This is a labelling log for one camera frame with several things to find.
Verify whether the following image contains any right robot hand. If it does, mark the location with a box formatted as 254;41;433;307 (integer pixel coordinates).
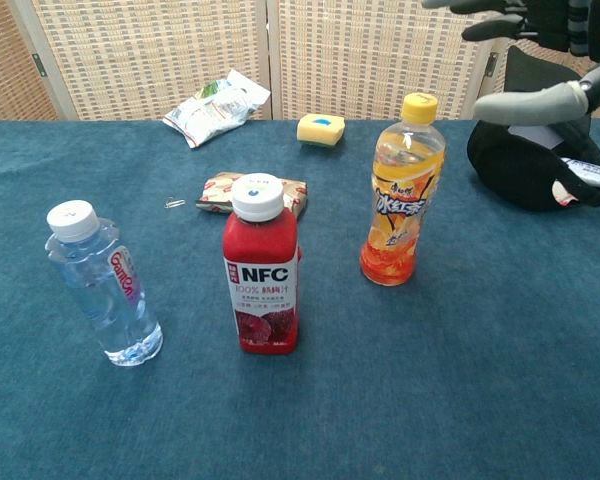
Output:
422;0;600;124

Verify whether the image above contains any iced tea bottle yellow cap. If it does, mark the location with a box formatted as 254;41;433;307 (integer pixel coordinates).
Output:
359;92;447;287

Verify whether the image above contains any red NFC juice bottle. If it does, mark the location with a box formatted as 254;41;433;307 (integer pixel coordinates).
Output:
222;172;301;355

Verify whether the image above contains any black baseball cap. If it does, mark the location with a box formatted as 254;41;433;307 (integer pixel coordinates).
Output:
467;45;600;212

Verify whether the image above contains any white paper tag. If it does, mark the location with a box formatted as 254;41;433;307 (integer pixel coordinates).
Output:
559;156;600;191

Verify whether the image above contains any yellow sponge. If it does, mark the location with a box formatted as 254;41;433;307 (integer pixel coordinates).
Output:
296;112;346;150

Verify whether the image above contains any crumpled white snack bag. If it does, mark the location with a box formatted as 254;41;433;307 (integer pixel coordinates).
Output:
162;68;272;150

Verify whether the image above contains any gold red-print snack packet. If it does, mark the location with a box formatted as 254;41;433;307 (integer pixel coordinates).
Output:
194;171;309;220

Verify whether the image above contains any woven folding screen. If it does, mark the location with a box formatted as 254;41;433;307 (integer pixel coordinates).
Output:
0;0;600;124

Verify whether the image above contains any blue tablecloth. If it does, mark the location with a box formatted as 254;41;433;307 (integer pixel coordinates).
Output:
0;118;600;480

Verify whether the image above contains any clear water bottle white cap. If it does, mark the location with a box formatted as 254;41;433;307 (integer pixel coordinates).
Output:
44;199;164;369

